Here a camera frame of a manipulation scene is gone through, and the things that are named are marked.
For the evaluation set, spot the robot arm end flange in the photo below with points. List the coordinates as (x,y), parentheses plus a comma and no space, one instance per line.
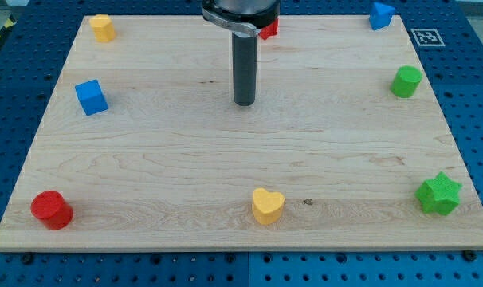
(245,17)

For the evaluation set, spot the red block behind arm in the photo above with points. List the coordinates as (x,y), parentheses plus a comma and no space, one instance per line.
(270,30)

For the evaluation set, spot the yellow heart block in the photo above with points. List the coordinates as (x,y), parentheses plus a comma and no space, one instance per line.
(267,206)

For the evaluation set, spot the grey cylindrical pointer rod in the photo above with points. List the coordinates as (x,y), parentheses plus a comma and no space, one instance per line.
(244,60)

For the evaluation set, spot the wooden board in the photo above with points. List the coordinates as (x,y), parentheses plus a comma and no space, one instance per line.
(172,164)

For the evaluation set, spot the blue cube block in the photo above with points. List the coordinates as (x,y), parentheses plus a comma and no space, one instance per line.
(91,97)

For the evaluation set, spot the yellow pentagon block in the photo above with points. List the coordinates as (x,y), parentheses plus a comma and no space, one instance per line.
(103,28)

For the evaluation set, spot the green cylinder block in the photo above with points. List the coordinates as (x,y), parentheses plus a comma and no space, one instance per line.
(406,81)

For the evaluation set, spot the blue triangle block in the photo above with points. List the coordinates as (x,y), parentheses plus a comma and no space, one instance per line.
(381,15)

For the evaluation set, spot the red cylinder block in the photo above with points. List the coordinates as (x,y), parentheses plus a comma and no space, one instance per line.
(51,209)

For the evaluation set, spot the green star block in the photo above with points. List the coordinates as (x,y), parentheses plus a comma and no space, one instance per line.
(439,195)

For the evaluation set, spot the white fiducial marker tag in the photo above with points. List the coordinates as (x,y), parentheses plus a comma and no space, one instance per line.
(426,37)

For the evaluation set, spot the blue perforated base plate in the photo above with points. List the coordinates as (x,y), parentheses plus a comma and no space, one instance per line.
(31,59)

